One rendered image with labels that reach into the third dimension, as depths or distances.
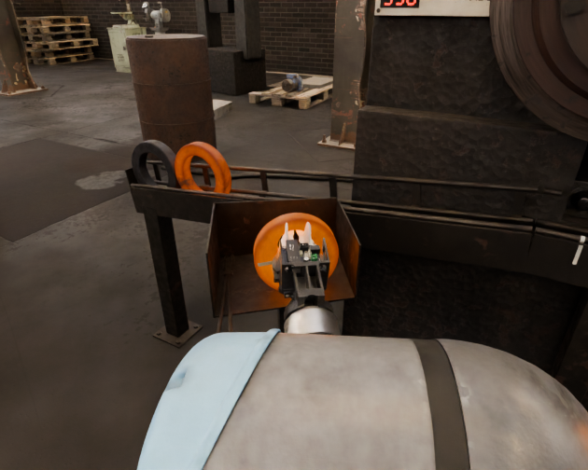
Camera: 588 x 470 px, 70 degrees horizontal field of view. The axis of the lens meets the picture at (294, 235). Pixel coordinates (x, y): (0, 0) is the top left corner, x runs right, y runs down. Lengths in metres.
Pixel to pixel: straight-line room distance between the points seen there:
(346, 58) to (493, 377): 3.49
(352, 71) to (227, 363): 3.48
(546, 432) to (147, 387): 1.37
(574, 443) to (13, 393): 1.58
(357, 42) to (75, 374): 2.96
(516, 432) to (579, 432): 0.04
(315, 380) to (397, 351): 0.05
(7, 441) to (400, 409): 1.41
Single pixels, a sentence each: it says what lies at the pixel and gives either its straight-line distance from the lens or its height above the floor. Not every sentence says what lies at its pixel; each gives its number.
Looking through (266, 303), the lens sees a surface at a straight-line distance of 0.78.
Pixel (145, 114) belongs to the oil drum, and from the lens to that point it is 3.43.
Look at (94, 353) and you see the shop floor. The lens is 1.69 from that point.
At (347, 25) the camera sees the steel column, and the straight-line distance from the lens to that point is 3.63.
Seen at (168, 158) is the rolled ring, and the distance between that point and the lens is 1.27.
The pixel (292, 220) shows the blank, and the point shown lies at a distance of 0.72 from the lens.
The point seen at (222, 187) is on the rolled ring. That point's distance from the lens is 1.16.
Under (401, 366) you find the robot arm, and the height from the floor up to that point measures 0.93.
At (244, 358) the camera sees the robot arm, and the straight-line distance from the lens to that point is 0.22.
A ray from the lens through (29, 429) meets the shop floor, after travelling 1.54.
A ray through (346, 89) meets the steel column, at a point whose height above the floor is 0.47.
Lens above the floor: 1.08
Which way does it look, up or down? 29 degrees down
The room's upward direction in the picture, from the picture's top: straight up
